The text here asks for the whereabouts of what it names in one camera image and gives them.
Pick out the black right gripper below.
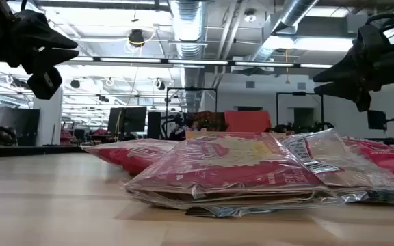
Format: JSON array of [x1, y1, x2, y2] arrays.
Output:
[[312, 24, 394, 113]]

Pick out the white pillar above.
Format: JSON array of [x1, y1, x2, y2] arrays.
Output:
[[32, 73, 64, 148]]

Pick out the dark red plant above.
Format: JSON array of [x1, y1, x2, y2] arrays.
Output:
[[196, 110, 229, 133]]

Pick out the silver corrugated air duct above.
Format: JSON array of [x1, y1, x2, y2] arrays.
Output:
[[168, 0, 207, 113]]

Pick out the black table edge strip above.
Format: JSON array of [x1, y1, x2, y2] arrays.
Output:
[[0, 145, 88, 159]]

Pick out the black monitor on arm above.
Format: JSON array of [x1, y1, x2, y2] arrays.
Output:
[[367, 109, 388, 131]]

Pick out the dark grey partition panel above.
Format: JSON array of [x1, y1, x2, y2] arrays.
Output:
[[0, 107, 42, 147]]

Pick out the black ceiling-hung device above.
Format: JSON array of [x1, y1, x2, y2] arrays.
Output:
[[127, 28, 146, 48]]

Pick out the long ceiling light bar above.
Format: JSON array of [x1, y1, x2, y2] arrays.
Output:
[[60, 55, 334, 70]]

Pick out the black tall cabinet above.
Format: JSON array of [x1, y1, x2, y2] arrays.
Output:
[[146, 111, 163, 140]]

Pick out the orange-red panel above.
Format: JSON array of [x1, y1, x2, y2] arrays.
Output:
[[224, 109, 272, 133]]

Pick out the black metal frame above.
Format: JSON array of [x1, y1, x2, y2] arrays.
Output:
[[275, 90, 325, 130], [165, 87, 218, 139]]

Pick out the black computer monitor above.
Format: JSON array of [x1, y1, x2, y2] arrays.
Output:
[[107, 107, 126, 134], [123, 106, 148, 133]]

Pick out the red chair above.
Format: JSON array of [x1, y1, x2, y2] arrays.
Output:
[[59, 128, 75, 146]]

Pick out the person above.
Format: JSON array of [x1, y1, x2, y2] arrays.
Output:
[[183, 118, 201, 133]]

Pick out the round ceiling sensor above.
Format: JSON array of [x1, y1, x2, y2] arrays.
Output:
[[243, 8, 257, 23]]

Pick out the dark background desk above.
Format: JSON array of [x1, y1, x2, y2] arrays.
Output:
[[363, 137, 394, 148]]

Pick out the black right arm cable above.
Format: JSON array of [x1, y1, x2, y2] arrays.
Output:
[[364, 12, 394, 47]]

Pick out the red popcorn bag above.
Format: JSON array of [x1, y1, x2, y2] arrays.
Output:
[[82, 137, 181, 176], [281, 128, 394, 208], [124, 131, 350, 219]]

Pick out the silver smooth air duct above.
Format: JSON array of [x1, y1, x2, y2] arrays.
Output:
[[250, 0, 321, 64]]

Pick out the ceiling light panel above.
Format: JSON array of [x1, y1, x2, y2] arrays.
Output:
[[294, 36, 354, 53], [304, 5, 351, 18]]

